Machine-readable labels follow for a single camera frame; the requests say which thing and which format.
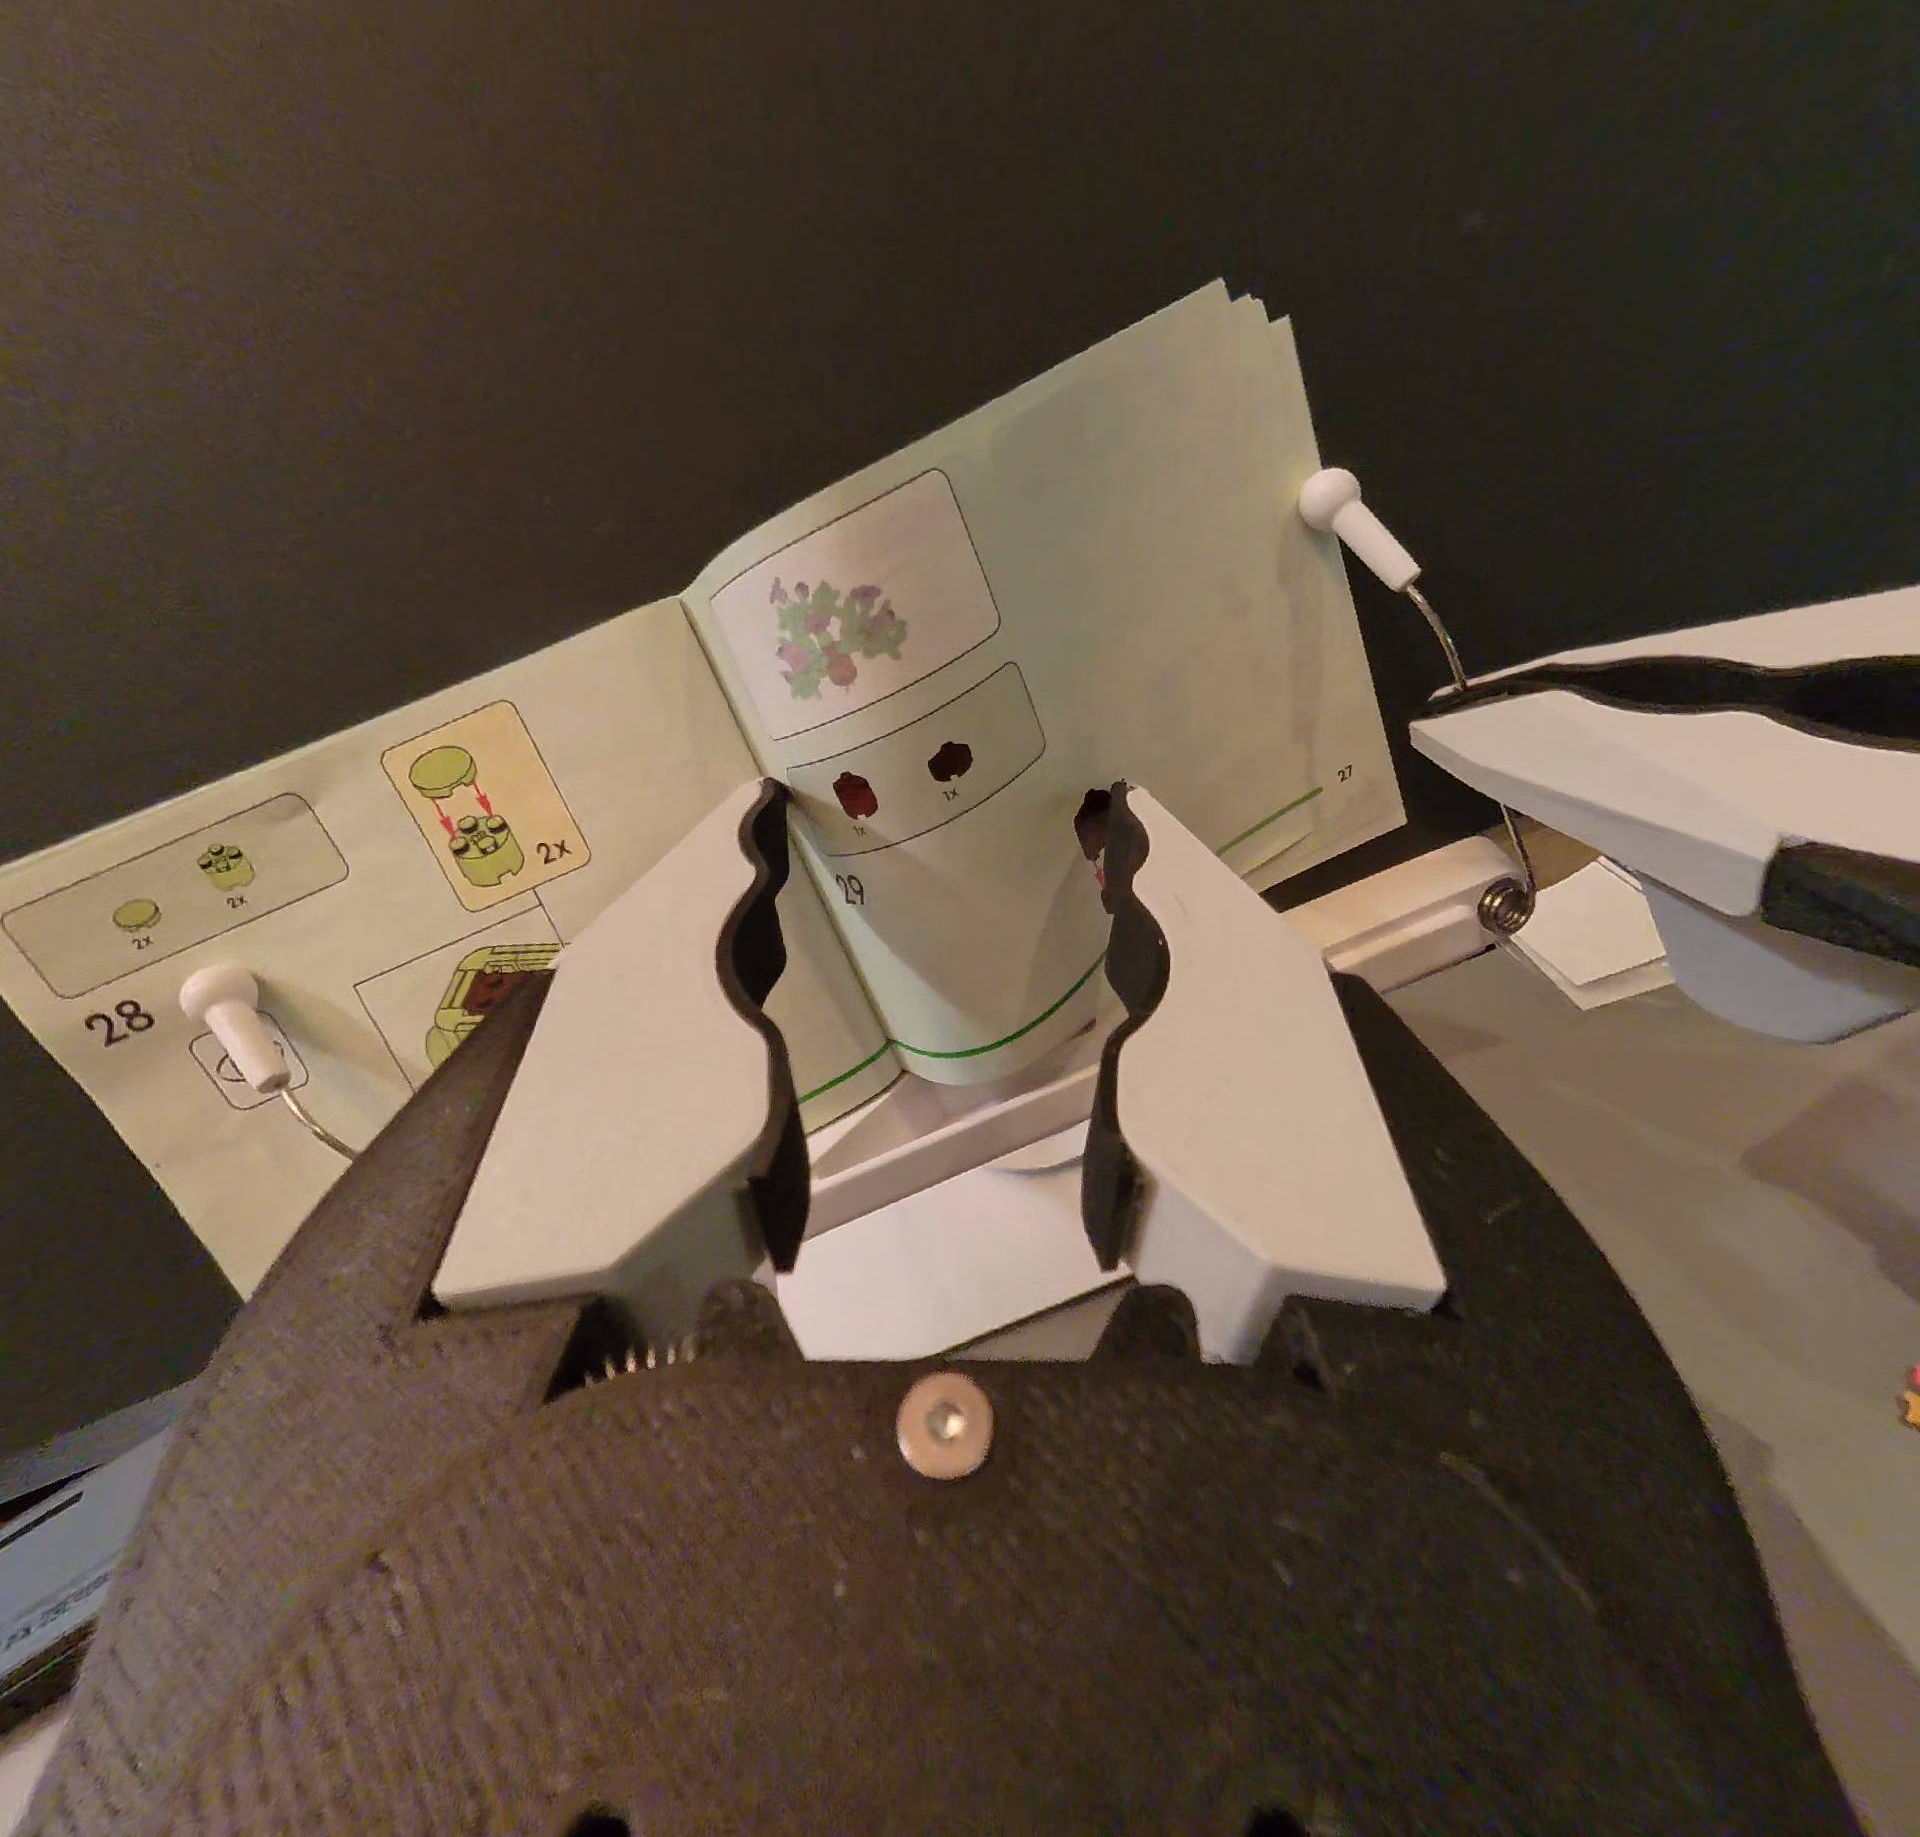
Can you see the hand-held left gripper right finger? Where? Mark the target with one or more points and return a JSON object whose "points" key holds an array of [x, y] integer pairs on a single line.
{"points": [[1276, 1117]]}

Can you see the pale green instruction booklet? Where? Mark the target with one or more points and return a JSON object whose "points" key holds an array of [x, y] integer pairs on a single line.
{"points": [[1170, 516]]}

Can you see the printed paper sheet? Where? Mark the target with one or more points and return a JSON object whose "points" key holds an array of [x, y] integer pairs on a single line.
{"points": [[61, 1568]]}

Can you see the white paper sheet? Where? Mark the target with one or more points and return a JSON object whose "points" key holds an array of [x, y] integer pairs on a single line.
{"points": [[1590, 937]]}

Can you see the black backdrop board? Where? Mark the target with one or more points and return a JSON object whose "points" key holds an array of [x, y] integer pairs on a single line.
{"points": [[900, 141]]}

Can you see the white book stand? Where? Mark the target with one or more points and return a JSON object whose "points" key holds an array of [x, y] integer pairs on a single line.
{"points": [[1380, 906]]}

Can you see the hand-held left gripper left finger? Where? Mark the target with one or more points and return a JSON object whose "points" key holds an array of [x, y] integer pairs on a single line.
{"points": [[630, 1117]]}

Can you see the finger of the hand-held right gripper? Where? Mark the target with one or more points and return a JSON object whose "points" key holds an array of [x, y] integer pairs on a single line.
{"points": [[1831, 622], [1620, 802]]}

